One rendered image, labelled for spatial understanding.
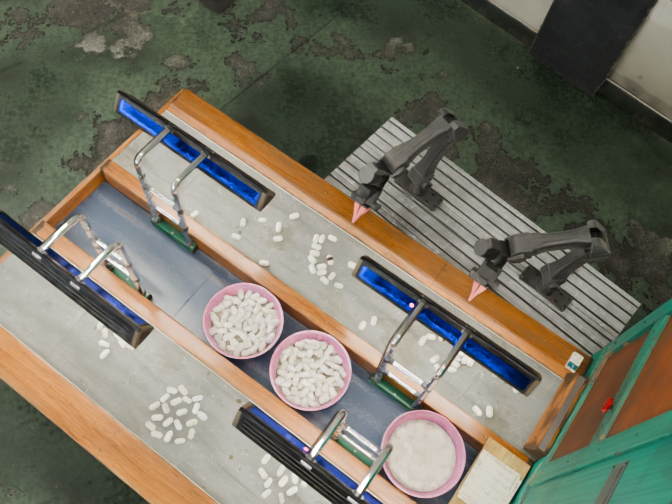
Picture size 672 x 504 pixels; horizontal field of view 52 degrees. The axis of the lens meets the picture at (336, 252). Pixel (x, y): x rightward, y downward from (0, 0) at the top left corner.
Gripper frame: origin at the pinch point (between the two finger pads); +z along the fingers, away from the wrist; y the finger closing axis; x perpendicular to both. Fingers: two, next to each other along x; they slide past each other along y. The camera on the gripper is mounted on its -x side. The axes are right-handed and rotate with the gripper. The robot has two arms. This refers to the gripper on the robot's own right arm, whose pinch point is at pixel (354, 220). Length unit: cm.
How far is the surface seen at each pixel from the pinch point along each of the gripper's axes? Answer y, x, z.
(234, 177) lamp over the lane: -32.7, -32.8, 1.5
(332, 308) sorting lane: 11.2, -8.6, 27.9
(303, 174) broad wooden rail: -28.2, 12.4, -0.6
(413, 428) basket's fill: 56, -19, 41
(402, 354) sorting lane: 39.6, -7.9, 27.1
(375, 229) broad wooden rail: 6.1, 10.9, 1.2
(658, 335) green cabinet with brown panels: 93, -30, -28
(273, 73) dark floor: -106, 122, -11
